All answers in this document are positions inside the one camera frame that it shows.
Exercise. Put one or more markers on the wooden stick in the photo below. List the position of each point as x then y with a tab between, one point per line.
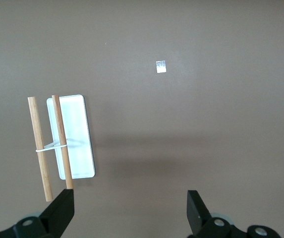
62	138
40	148

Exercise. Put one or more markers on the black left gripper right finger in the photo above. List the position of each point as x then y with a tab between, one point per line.
200	218

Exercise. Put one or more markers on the small clear tape piece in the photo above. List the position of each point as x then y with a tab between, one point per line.
161	67

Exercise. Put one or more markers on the white rectangular tray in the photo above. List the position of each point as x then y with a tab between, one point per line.
77	129

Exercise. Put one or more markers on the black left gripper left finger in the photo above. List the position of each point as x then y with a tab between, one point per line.
60	215

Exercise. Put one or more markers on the white elastic band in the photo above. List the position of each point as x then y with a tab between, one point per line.
50	147

